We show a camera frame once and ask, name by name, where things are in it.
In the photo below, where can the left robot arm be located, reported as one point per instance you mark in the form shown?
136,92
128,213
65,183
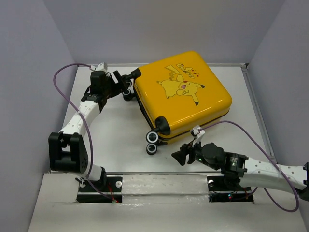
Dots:
67,151

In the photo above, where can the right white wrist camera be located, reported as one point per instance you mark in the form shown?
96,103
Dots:
197,132

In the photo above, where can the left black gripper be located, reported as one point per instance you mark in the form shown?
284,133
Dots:
118,88

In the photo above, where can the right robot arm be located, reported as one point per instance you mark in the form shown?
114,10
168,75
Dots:
239,171

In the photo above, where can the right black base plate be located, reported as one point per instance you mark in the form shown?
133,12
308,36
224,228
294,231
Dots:
219,192

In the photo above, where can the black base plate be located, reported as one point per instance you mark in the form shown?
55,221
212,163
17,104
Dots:
111,192
219,192

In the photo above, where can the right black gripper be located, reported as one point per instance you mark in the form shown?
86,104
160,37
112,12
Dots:
180,155

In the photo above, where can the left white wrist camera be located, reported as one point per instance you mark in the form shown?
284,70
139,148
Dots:
100,67

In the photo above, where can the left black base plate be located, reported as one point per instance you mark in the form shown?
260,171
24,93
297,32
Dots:
111,192

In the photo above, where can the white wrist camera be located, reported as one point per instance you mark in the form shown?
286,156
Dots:
100,67
197,132

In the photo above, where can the yellow hard-shell suitcase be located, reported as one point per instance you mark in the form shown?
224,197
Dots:
175,94

